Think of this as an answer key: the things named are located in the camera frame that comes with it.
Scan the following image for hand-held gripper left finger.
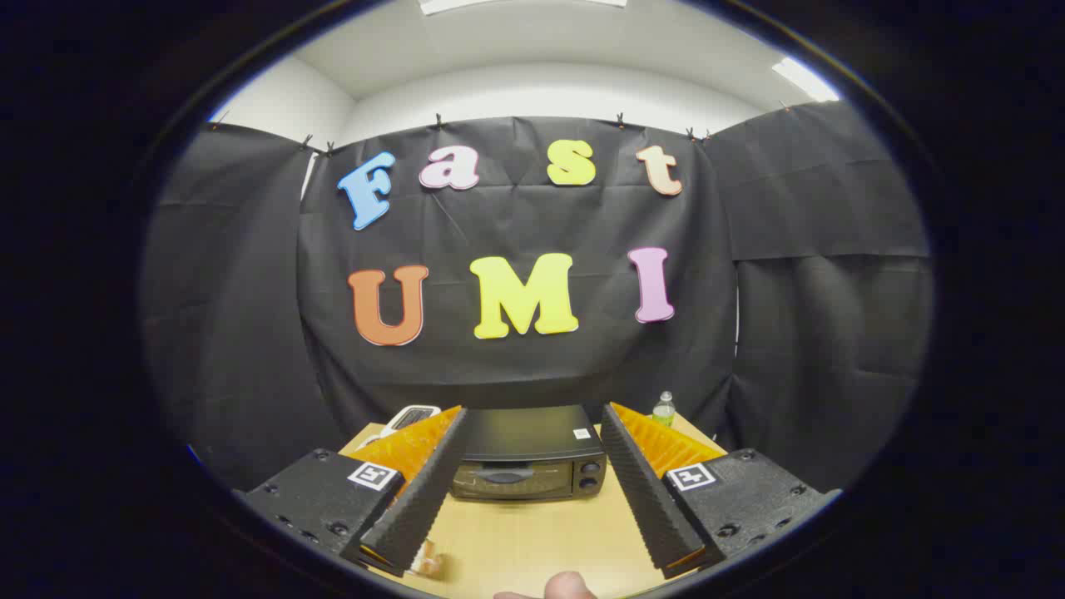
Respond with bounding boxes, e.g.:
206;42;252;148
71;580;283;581
235;405;468;577

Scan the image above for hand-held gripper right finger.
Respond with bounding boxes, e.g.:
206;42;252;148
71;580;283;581
601;403;841;580

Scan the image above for black toaster oven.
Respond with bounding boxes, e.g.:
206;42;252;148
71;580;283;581
449;406;608;502

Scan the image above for white pop-up toaster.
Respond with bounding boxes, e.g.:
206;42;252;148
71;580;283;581
379;404;442;438

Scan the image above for small ceiling light panel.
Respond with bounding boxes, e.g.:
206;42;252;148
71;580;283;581
771;57;841;103

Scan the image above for long ceiling light panel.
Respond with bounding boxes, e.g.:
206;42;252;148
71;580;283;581
419;0;629;17

